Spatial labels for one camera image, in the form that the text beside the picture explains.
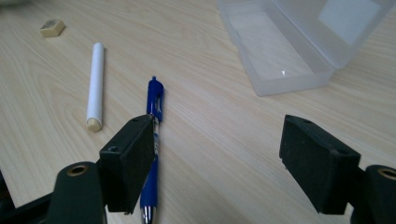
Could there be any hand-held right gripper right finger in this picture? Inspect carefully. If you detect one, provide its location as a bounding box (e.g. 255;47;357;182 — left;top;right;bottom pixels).
278;114;362;216

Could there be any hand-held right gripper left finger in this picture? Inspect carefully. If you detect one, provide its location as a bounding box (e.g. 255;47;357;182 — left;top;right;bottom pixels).
99;114;157;215

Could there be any blue pen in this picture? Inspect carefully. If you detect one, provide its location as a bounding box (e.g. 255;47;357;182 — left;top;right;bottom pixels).
139;76;165;224

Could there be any white stick with beige tip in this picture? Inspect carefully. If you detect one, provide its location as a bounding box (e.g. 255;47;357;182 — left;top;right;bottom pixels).
85;42;106;133

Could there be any clear plastic pencil box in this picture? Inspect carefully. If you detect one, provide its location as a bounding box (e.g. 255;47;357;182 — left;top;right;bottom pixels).
217;0;396;97

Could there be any beige eraser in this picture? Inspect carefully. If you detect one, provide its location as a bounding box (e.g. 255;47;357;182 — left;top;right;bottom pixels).
39;19;66;39

